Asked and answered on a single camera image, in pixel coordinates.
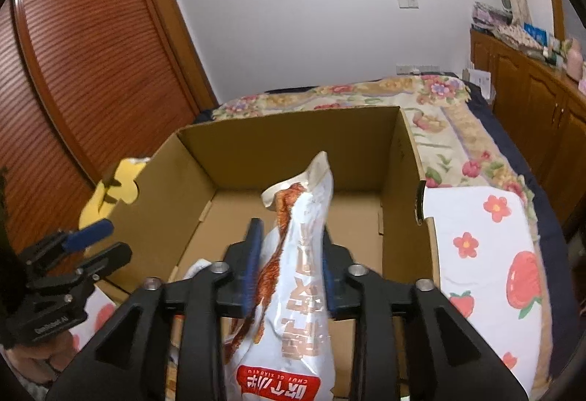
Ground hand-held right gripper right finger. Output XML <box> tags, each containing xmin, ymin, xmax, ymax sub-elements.
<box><xmin>320</xmin><ymin>228</ymin><xmax>532</xmax><ymax>401</ymax></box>

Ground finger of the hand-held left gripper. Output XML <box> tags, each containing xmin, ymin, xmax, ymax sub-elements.
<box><xmin>25</xmin><ymin>218</ymin><xmax>115</xmax><ymax>266</ymax></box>
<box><xmin>27</xmin><ymin>242</ymin><xmax>133</xmax><ymax>292</ymax></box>

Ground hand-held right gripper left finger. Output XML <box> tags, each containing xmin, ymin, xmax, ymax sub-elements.
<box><xmin>46</xmin><ymin>218</ymin><xmax>265</xmax><ymax>401</ymax></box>

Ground white orange snack bag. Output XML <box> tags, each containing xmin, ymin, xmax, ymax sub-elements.
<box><xmin>222</xmin><ymin>151</ymin><xmax>337</xmax><ymax>401</ymax></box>

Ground brown cardboard box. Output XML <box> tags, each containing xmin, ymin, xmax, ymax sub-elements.
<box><xmin>89</xmin><ymin>105</ymin><xmax>442</xmax><ymax>401</ymax></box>

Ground person's left hand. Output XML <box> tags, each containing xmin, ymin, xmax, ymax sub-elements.
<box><xmin>5</xmin><ymin>337</ymin><xmax>67</xmax><ymax>386</ymax></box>

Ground yellow plush toy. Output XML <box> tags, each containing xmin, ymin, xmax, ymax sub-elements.
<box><xmin>79</xmin><ymin>157</ymin><xmax>151</xmax><ymax>230</ymax></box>

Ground white fruit print blanket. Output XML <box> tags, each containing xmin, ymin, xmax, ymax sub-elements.
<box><xmin>59</xmin><ymin>185</ymin><xmax>543</xmax><ymax>401</ymax></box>

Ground wooden louvered wardrobe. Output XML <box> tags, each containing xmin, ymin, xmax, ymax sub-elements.
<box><xmin>0</xmin><ymin>0</ymin><xmax>216</xmax><ymax>255</ymax></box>

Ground floral bedspread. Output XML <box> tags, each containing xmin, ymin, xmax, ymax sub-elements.
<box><xmin>211</xmin><ymin>75</ymin><xmax>538</xmax><ymax>218</ymax></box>

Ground wooden door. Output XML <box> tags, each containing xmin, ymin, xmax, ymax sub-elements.
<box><xmin>140</xmin><ymin>0</ymin><xmax>219</xmax><ymax>111</ymax></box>

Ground dark blue bed sheet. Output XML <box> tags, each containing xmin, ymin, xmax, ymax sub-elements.
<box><xmin>458</xmin><ymin>78</ymin><xmax>571</xmax><ymax>383</ymax></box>

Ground white paper bag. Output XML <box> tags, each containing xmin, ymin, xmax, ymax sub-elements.
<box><xmin>461</xmin><ymin>66</ymin><xmax>495</xmax><ymax>102</ymax></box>

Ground wooden cabinet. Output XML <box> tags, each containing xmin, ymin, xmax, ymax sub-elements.
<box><xmin>469</xmin><ymin>29</ymin><xmax>586</xmax><ymax>237</ymax></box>

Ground egg tray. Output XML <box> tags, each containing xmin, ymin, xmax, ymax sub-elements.
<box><xmin>497</xmin><ymin>23</ymin><xmax>548</xmax><ymax>49</ymax></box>

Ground stack of magazines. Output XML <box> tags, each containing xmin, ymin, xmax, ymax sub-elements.
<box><xmin>471</xmin><ymin>1</ymin><xmax>513</xmax><ymax>33</ymax></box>

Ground blue box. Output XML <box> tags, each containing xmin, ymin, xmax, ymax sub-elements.
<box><xmin>524</xmin><ymin>23</ymin><xmax>550</xmax><ymax>47</ymax></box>

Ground pink vase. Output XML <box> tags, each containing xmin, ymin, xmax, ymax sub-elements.
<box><xmin>565</xmin><ymin>39</ymin><xmax>585</xmax><ymax>81</ymax></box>

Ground white wall socket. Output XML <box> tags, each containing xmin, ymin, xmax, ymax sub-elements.
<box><xmin>396</xmin><ymin>64</ymin><xmax>440</xmax><ymax>76</ymax></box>

